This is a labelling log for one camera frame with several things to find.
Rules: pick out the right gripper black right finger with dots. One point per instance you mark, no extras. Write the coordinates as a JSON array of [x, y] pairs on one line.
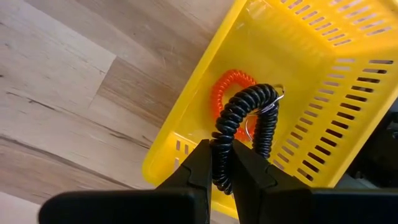
[[280, 205]]

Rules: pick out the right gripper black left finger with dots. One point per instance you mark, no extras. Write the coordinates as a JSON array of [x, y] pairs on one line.
[[186, 202]]

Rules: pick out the yellow plastic basket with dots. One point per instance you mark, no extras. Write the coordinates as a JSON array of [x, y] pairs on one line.
[[280, 46]]

